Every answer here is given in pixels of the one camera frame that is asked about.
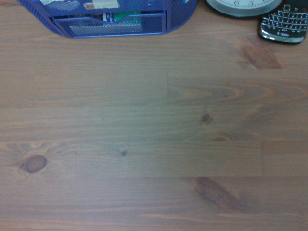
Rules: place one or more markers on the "blue mesh desk organizer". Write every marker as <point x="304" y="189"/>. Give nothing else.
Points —
<point x="108" y="29"/>

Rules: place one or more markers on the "green card in organizer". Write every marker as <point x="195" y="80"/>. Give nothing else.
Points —
<point x="126" y="16"/>

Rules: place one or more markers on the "black twin-bell alarm clock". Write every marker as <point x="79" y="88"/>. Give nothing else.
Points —
<point x="240" y="10"/>

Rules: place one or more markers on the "black keypad mobile phone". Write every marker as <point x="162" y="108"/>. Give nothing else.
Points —
<point x="284" y="24"/>

